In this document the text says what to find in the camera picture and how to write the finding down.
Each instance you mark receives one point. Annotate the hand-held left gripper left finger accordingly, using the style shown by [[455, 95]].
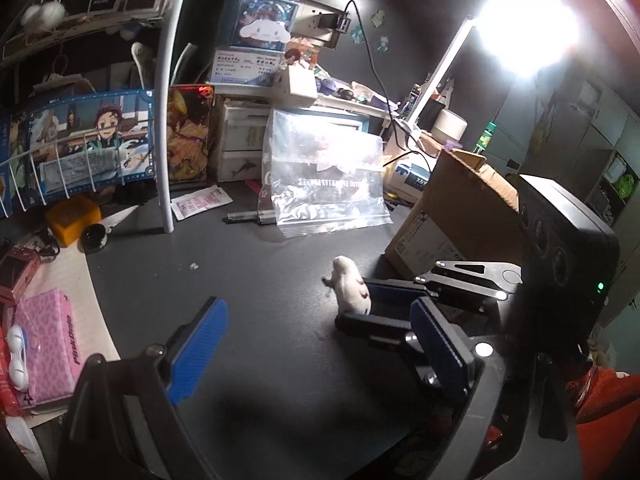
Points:
[[200, 345]]

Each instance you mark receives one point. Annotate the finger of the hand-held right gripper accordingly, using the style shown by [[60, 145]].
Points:
[[395, 292], [375, 327]]

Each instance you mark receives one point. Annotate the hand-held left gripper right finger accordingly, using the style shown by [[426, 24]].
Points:
[[440, 355]]

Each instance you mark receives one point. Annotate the small white ghost figure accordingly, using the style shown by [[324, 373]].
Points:
[[347, 282]]

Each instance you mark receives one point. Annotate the brown cardboard box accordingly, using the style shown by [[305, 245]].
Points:
[[450, 220]]

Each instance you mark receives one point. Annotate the person's right forearm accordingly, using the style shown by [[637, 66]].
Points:
[[605, 410]]

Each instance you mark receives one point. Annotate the white blue printed box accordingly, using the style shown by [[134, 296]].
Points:
[[410, 180]]

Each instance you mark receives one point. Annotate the green bottle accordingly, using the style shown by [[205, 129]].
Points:
[[484, 137]]

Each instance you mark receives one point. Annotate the clear plastic bag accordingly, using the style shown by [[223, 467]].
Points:
[[325, 180]]

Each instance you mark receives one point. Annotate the black pen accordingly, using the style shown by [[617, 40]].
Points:
[[247, 217]]

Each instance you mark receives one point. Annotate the pink sachet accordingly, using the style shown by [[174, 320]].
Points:
[[200, 201]]

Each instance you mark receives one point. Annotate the pink patterned packet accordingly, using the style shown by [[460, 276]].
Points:
[[47, 345]]

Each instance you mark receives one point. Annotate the white cylindrical cup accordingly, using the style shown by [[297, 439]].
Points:
[[450, 122]]

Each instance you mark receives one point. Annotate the small orange box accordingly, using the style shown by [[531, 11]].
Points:
[[72, 220]]

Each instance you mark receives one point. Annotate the white contact lens case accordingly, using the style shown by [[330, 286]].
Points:
[[19, 355]]

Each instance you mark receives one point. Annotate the dark pink box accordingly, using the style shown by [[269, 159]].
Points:
[[17, 270]]

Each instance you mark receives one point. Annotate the white desk lamp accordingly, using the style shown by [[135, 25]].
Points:
[[450, 70]]

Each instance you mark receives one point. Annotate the white mini drawer unit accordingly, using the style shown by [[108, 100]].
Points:
[[242, 140]]

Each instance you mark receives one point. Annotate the orange anime art card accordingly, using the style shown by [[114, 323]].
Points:
[[187, 135]]

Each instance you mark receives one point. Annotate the blue anime poster card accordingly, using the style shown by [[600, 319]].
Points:
[[90, 135]]

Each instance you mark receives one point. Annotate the small anime figure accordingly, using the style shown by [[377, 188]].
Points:
[[297, 55]]

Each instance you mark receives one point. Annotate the white labelled box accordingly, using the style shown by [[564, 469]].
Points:
[[245, 67]]

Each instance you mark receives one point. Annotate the black charger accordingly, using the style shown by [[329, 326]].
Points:
[[341, 24]]

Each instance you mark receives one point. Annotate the blue character box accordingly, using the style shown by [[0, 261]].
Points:
[[262, 22]]

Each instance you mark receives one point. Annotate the white pom pom charm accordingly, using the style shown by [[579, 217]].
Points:
[[45, 12]]

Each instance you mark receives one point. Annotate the anime character wall sticker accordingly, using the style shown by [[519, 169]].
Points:
[[384, 44], [378, 17], [357, 35]]

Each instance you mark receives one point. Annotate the wall power outlet panel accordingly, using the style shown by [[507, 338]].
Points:
[[320, 22]]

